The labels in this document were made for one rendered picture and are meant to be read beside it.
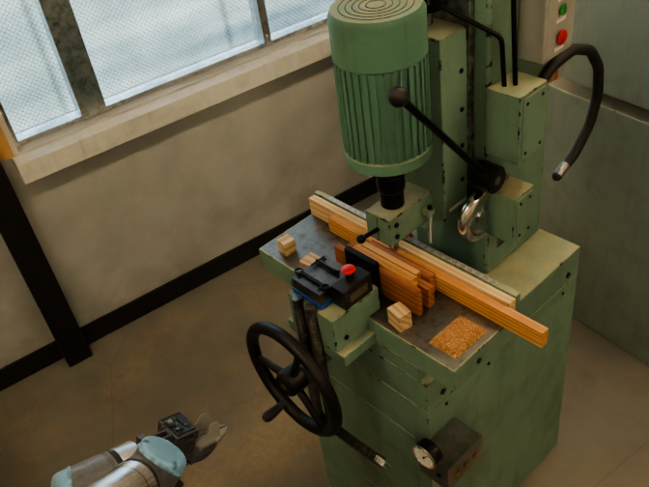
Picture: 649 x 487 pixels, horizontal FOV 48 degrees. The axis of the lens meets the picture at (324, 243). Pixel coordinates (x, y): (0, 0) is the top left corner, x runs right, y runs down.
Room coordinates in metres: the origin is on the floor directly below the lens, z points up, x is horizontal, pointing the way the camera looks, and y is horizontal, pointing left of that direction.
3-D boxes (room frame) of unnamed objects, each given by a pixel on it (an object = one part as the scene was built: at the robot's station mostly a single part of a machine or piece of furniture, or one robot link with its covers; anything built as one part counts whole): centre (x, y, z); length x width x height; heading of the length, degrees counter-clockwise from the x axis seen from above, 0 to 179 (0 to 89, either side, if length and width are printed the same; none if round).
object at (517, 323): (1.18, -0.21, 0.92); 0.60 x 0.02 x 0.04; 37
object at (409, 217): (1.26, -0.17, 1.03); 0.14 x 0.07 x 0.09; 127
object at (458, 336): (1.00, -0.23, 0.91); 0.10 x 0.07 x 0.02; 127
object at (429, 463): (0.91, -0.15, 0.65); 0.06 x 0.04 x 0.08; 37
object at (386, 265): (1.18, -0.12, 0.94); 0.17 x 0.02 x 0.07; 37
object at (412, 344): (1.19, -0.07, 0.87); 0.61 x 0.30 x 0.06; 37
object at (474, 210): (1.23, -0.34, 1.02); 0.12 x 0.03 x 0.12; 127
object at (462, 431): (0.95, -0.20, 0.58); 0.12 x 0.08 x 0.08; 127
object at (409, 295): (1.18, -0.10, 0.93); 0.25 x 0.01 x 0.07; 37
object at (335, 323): (1.14, 0.00, 0.91); 0.15 x 0.14 x 0.09; 37
